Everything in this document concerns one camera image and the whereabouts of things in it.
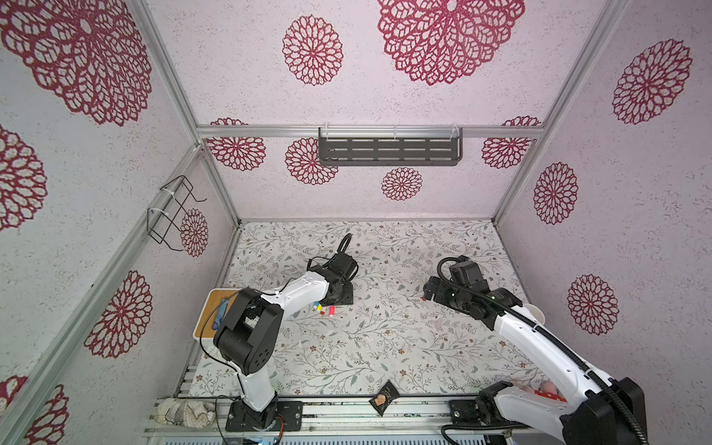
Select white ceramic mug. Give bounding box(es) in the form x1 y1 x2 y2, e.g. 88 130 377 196
523 303 546 326

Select dark metal wall shelf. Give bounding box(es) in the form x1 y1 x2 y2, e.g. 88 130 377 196
317 128 463 167

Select white wooden tissue box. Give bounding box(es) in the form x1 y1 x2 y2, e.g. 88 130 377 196
193 289 240 341

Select pink plush toy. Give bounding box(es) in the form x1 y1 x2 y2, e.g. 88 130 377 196
517 380 567 402

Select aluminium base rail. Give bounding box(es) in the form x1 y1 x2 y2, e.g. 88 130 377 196
140 395 458 441

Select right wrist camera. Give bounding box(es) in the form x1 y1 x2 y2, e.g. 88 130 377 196
449 260 483 289

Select crumpled white cloth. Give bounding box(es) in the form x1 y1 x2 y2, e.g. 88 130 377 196
154 398 217 428

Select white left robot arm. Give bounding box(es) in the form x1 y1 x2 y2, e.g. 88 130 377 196
213 264 359 413

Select black wire wall rack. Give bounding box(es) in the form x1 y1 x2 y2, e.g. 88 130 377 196
146 175 210 258

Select black snack packet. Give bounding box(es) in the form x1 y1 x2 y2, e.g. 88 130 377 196
369 380 401 417

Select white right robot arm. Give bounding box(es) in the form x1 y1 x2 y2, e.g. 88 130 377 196
423 256 649 444

